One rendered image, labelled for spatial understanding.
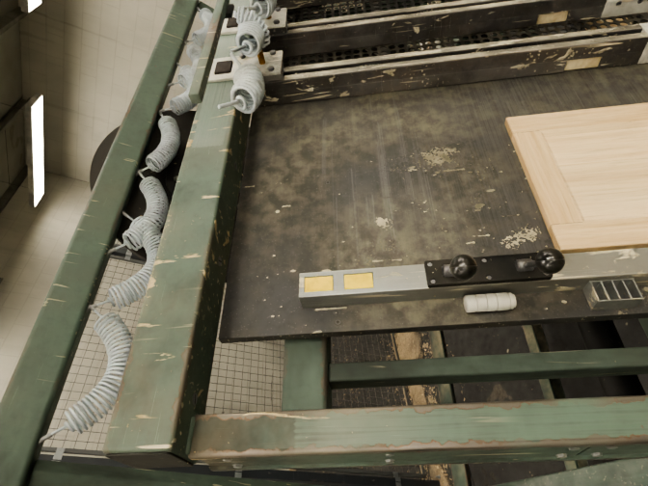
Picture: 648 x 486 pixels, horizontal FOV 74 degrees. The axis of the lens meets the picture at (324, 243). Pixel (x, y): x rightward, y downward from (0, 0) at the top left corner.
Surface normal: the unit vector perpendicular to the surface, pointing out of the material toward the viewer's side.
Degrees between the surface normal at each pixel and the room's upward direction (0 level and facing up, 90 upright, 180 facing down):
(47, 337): 90
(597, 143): 59
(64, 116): 90
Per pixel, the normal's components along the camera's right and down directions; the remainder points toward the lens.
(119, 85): 0.07, 0.69
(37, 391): 0.40, -0.55
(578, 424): -0.13, -0.59
